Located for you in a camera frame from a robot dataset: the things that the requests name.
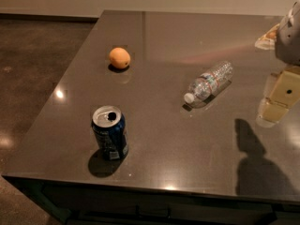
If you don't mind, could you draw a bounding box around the clear plastic water bottle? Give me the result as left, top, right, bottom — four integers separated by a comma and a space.
184, 61, 233, 105

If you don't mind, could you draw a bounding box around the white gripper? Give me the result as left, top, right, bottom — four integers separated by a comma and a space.
254, 0, 300, 123

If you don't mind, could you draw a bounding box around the blue pepsi can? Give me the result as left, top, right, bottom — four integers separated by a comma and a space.
91, 105, 128, 160

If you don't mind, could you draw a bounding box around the orange fruit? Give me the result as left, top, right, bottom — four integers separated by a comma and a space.
109, 47, 131, 69

